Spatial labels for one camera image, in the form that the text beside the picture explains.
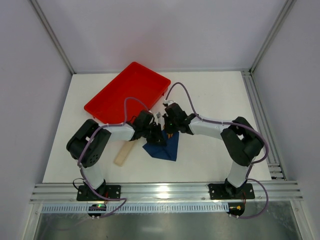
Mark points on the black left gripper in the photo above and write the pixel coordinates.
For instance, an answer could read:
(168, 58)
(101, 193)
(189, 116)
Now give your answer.
(157, 134)

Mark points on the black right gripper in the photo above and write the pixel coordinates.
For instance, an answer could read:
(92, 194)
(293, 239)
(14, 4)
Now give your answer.
(165, 120)

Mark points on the dark blue paper napkin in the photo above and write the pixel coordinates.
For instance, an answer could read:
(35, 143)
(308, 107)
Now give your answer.
(168, 152)

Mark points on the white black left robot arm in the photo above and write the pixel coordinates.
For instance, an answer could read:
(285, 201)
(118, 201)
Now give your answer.
(88, 143)

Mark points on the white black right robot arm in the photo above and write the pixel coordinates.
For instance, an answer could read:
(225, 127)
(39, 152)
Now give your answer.
(242, 142)

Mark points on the red plastic tray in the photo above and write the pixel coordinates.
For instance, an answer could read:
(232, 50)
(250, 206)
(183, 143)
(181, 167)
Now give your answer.
(135, 81)

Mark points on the left black controller board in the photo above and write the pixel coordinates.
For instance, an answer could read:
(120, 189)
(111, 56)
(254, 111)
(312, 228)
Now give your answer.
(96, 210)

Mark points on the black controller board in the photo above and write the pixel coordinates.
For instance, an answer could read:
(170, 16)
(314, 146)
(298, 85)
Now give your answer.
(96, 210)
(236, 208)

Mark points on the right black controller board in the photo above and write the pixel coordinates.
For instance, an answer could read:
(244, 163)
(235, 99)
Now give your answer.
(236, 208)

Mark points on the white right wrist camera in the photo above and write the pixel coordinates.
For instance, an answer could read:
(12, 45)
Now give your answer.
(167, 102)

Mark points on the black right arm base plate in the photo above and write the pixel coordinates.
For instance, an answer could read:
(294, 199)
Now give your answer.
(225, 191)

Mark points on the white slotted cable duct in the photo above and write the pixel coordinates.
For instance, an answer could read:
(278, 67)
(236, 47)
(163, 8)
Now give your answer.
(145, 208)

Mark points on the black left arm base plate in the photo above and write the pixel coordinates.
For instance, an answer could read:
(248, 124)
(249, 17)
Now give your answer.
(85, 194)

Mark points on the aluminium right side rail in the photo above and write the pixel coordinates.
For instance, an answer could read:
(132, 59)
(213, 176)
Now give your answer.
(273, 159)

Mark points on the aluminium rail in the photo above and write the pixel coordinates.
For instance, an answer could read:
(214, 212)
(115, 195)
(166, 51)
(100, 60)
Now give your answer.
(273, 159)
(166, 192)

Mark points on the aluminium front rail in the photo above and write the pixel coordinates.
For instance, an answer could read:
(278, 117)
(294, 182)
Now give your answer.
(166, 192)

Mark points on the aluminium right corner post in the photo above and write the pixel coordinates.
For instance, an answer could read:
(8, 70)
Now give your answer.
(274, 30)

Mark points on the aluminium corner post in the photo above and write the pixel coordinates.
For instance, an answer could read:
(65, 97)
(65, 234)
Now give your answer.
(51, 34)
(274, 30)

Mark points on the aluminium left corner post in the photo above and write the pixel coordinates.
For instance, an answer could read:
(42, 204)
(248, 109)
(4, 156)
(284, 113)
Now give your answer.
(51, 34)

